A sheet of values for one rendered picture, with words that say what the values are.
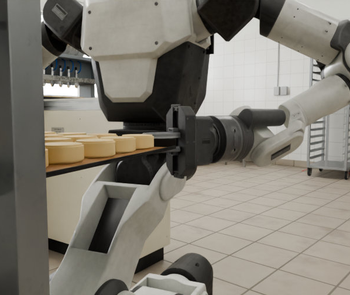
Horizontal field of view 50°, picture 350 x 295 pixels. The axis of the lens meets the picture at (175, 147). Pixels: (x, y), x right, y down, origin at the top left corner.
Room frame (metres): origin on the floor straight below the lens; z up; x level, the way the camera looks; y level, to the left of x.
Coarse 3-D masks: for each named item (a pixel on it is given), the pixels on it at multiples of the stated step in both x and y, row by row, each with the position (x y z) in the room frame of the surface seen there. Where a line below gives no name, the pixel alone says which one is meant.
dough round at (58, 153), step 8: (48, 144) 0.40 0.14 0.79; (56, 144) 0.40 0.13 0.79; (64, 144) 0.40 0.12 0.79; (72, 144) 0.40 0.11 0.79; (80, 144) 0.41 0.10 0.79; (48, 152) 0.39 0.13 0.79; (56, 152) 0.39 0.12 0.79; (64, 152) 0.39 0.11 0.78; (72, 152) 0.39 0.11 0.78; (80, 152) 0.40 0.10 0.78; (56, 160) 0.39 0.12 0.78; (64, 160) 0.39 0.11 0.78; (72, 160) 0.39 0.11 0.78; (80, 160) 0.40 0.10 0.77
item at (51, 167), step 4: (152, 148) 0.57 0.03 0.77; (156, 148) 0.57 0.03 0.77; (160, 148) 0.57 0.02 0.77; (132, 152) 0.51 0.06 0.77; (136, 152) 0.51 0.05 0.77; (140, 152) 0.51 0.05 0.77; (112, 156) 0.46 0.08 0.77; (116, 156) 0.46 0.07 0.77; (120, 156) 0.46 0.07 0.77; (84, 160) 0.42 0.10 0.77; (88, 160) 0.42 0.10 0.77; (92, 160) 0.42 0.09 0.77; (96, 160) 0.42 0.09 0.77; (100, 160) 0.42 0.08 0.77; (52, 164) 0.39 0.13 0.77; (56, 164) 0.39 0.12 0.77; (60, 164) 0.39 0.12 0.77; (64, 164) 0.39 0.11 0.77; (68, 164) 0.39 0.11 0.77; (72, 164) 0.39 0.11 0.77; (76, 164) 0.39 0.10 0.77; (80, 164) 0.39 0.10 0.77; (48, 168) 0.36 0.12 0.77; (52, 168) 0.36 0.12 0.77; (56, 168) 0.36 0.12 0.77; (60, 168) 0.36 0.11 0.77
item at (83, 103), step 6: (48, 102) 2.16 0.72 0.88; (54, 102) 2.13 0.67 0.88; (60, 102) 2.10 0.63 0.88; (66, 102) 2.07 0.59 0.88; (72, 102) 2.04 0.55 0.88; (78, 102) 2.01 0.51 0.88; (84, 102) 1.99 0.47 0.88; (90, 102) 1.96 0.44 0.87; (96, 102) 1.94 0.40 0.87; (48, 108) 2.16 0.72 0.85; (54, 108) 2.13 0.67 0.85; (60, 108) 2.10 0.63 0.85; (66, 108) 2.07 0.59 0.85; (72, 108) 2.04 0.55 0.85; (78, 108) 2.01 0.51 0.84; (84, 108) 1.99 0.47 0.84; (90, 108) 1.96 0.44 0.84; (96, 108) 1.94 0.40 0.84
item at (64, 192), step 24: (48, 120) 2.15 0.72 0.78; (72, 120) 2.03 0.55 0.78; (96, 120) 1.92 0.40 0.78; (96, 168) 1.93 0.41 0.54; (48, 192) 2.16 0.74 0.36; (72, 192) 2.04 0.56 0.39; (48, 216) 2.16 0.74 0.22; (72, 216) 2.04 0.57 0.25; (168, 216) 2.05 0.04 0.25; (48, 240) 2.22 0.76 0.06; (168, 240) 2.05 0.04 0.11; (144, 264) 1.93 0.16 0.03
